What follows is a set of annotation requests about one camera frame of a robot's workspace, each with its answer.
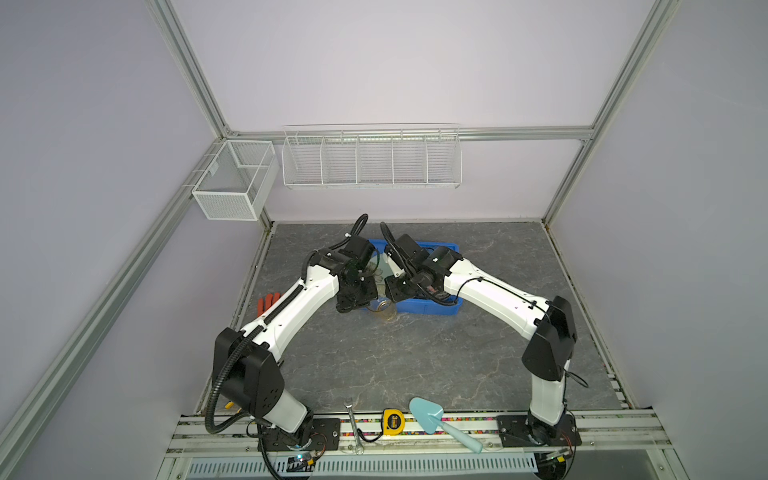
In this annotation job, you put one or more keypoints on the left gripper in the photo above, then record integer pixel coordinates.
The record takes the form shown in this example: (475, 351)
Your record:
(345, 304)

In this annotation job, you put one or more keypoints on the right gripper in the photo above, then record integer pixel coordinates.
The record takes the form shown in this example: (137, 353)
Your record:
(393, 292)

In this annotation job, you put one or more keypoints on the amber glass cup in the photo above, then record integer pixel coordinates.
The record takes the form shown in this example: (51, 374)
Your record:
(383, 309)

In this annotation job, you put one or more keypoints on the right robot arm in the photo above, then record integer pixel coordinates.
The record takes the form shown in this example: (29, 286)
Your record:
(444, 276)

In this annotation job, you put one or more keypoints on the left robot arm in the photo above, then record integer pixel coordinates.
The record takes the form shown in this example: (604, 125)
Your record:
(246, 378)

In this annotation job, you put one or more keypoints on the orange work glove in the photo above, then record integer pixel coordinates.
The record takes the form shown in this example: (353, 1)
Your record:
(265, 303)

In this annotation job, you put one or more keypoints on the white mesh box basket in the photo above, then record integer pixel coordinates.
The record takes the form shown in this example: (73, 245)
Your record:
(237, 180)

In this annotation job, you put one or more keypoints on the teal garden trowel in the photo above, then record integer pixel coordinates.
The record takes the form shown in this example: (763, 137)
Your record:
(429, 415)

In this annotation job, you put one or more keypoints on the yellow tape measure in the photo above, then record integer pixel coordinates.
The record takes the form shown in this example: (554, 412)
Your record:
(393, 422)

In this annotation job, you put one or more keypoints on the silver wrench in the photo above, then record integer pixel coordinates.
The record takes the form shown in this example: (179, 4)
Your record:
(359, 447)

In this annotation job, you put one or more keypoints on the white vent grille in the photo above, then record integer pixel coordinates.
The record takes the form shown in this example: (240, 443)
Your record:
(341, 466)

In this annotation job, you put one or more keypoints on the white wire shelf basket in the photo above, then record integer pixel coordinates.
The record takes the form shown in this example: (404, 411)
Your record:
(384, 155)

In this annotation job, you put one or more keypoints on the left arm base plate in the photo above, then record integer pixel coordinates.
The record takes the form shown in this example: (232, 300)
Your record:
(316, 434)

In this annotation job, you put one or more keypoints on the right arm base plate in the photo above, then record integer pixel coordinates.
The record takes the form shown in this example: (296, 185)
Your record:
(516, 431)

